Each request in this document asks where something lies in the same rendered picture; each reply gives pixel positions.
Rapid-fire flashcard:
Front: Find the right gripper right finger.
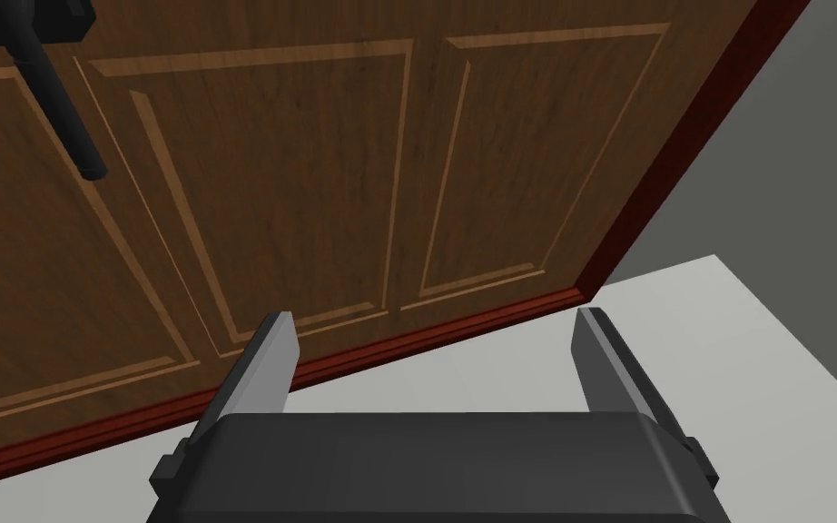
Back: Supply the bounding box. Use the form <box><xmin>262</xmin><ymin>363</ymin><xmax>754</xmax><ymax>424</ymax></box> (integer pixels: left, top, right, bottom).
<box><xmin>570</xmin><ymin>306</ymin><xmax>681</xmax><ymax>438</ymax></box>

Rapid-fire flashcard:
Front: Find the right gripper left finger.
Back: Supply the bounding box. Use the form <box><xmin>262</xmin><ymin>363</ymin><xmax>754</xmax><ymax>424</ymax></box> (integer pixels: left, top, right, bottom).
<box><xmin>189</xmin><ymin>311</ymin><xmax>300</xmax><ymax>446</ymax></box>

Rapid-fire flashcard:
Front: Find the brown panelled wooden door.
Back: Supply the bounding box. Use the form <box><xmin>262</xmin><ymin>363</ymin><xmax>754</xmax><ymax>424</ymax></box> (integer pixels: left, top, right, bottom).
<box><xmin>0</xmin><ymin>0</ymin><xmax>758</xmax><ymax>463</ymax></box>

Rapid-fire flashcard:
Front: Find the black lever door handle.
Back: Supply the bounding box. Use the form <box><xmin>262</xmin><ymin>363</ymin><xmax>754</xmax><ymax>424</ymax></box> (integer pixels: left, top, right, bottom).
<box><xmin>0</xmin><ymin>0</ymin><xmax>109</xmax><ymax>183</ymax></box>

